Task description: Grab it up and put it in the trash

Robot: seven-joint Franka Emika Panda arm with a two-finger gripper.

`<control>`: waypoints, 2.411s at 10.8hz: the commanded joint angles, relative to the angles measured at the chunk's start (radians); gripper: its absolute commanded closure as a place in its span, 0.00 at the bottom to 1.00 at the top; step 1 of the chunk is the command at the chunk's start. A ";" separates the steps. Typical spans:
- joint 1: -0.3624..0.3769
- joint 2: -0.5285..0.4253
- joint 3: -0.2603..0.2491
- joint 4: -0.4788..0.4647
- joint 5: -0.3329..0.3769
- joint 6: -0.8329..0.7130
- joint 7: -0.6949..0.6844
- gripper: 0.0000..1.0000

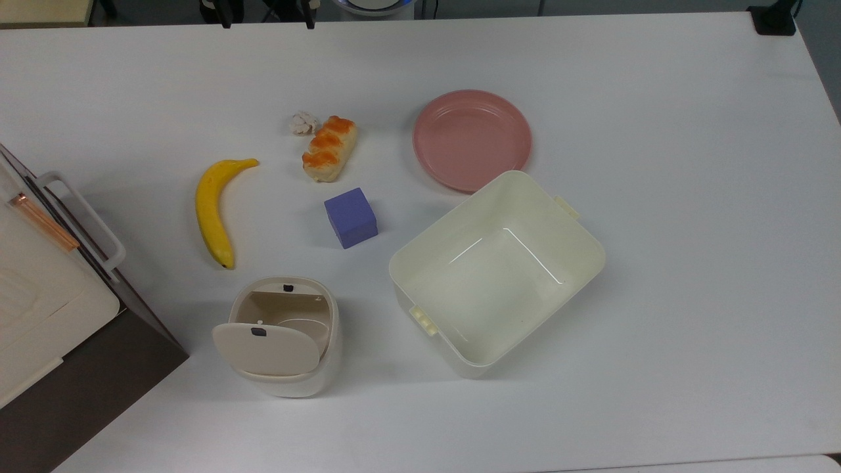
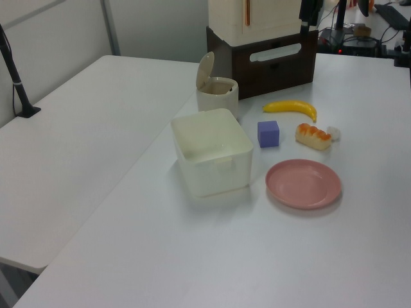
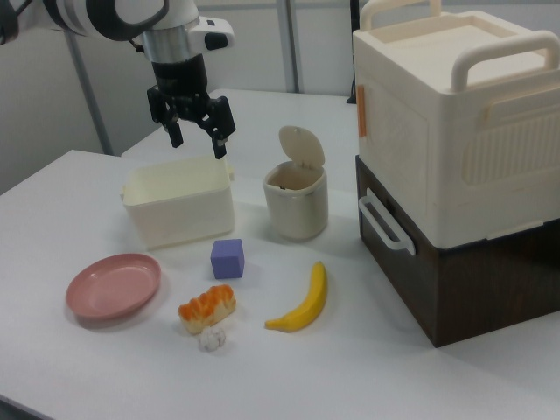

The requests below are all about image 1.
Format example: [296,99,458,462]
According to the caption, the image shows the large cream container with handles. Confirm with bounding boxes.
[0,154,122,409]

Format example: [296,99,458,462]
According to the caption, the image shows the pink plastic plate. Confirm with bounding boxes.
[412,89,533,194]

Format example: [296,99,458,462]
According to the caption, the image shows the white handle on brown box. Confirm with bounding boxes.
[36,171,127,283]

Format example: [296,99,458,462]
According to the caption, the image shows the dark brown wooden box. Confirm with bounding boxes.
[0,141,190,473]

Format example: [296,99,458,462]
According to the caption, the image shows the yellow banana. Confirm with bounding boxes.
[195,158,260,270]

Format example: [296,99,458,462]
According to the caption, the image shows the purple cube block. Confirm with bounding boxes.
[324,187,379,250]

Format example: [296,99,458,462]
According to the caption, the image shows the light wooden side table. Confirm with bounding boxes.
[0,0,96,28]

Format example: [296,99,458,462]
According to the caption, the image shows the beige trash bin with lid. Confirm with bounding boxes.
[212,276,342,399]

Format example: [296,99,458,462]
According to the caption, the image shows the black clamp mount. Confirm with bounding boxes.
[748,0,800,36]

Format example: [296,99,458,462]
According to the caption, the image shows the orange glazed bread loaf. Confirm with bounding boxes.
[302,116,359,183]

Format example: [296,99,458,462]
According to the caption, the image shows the orange tape strip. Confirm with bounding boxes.
[8,192,81,252]

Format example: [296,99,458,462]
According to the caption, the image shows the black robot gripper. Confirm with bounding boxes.
[200,0,323,31]

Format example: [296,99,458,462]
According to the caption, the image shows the open cream plastic tub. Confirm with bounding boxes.
[388,169,606,380]

